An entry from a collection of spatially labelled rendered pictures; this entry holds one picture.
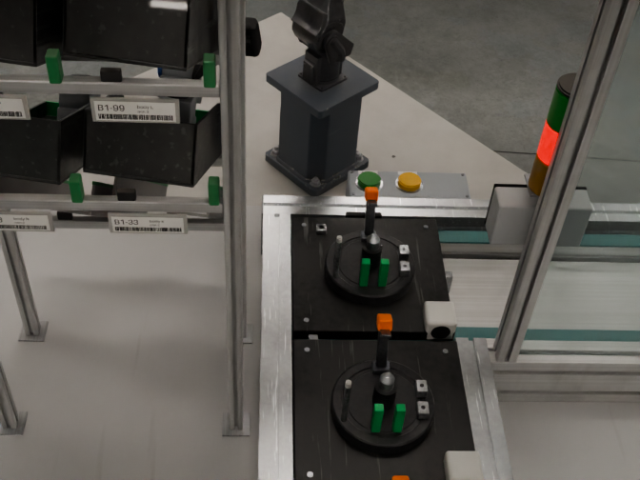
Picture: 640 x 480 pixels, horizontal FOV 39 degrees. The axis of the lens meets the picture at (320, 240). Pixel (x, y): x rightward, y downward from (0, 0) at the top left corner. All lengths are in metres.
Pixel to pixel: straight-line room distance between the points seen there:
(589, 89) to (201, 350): 0.74
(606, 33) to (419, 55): 2.68
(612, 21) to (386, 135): 0.93
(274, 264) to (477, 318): 0.33
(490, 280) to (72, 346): 0.68
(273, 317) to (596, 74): 0.61
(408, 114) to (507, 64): 1.80
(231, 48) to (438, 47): 2.86
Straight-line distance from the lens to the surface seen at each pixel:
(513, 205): 1.18
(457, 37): 3.80
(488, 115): 3.40
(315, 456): 1.22
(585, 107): 1.05
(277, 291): 1.41
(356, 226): 1.50
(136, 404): 1.41
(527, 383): 1.42
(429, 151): 1.83
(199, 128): 1.05
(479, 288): 1.51
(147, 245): 1.62
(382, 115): 1.91
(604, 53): 1.02
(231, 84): 0.92
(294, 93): 1.61
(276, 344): 1.35
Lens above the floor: 2.02
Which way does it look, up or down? 45 degrees down
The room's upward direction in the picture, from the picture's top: 4 degrees clockwise
